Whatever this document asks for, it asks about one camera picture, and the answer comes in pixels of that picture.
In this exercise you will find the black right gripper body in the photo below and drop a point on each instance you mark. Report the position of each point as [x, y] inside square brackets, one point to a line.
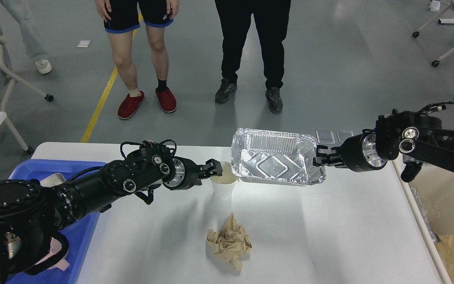
[359, 153]

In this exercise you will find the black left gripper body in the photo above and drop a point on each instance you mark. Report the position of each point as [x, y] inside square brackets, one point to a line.
[186, 171]

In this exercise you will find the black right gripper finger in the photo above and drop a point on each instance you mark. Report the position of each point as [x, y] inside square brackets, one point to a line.
[323, 151]
[327, 161]

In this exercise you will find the white paper cup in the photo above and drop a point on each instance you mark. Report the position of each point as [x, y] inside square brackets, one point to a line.
[223, 185]

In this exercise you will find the aluminium foil tray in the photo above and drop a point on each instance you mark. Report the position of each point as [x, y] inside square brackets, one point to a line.
[275, 158]

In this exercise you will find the brown paper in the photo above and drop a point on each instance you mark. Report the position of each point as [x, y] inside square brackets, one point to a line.
[230, 243]

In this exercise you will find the stainless steel rectangular tray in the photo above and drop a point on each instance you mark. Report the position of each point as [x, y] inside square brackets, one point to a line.
[53, 180]

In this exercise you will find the pink mug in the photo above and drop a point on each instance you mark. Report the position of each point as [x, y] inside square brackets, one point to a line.
[54, 248]

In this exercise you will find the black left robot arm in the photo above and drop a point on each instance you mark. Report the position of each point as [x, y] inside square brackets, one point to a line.
[32, 215]

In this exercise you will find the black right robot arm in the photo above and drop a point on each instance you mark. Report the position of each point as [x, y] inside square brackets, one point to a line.
[417, 135]

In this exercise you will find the beige plastic bin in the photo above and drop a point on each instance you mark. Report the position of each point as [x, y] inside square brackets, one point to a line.
[431, 199]

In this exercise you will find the blue plastic tray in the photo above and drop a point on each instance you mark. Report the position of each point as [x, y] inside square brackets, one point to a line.
[79, 234]

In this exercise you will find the white paper scrap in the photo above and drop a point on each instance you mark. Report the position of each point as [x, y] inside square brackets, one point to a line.
[84, 43]

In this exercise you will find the person in grey trousers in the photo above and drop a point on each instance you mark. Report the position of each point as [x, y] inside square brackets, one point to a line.
[21, 12]

